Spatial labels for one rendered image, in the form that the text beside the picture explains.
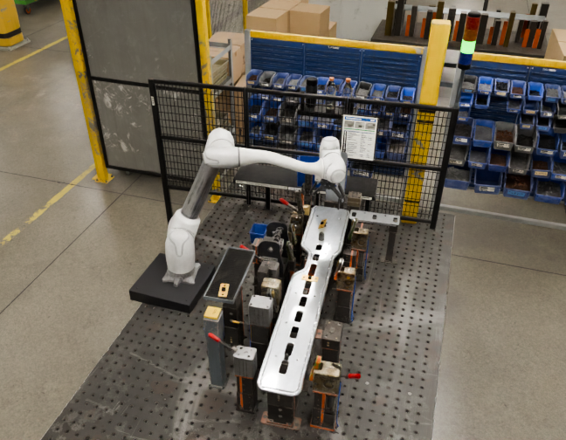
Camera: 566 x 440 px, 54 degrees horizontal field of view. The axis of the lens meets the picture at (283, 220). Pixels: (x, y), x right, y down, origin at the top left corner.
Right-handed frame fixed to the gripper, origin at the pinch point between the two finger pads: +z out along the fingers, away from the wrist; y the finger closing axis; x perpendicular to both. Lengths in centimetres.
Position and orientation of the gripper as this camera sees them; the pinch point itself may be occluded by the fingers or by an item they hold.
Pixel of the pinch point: (326, 205)
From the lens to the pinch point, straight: 312.4
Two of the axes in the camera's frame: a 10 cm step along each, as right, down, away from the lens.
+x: 2.3, -5.6, 8.0
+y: 9.7, 1.3, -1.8
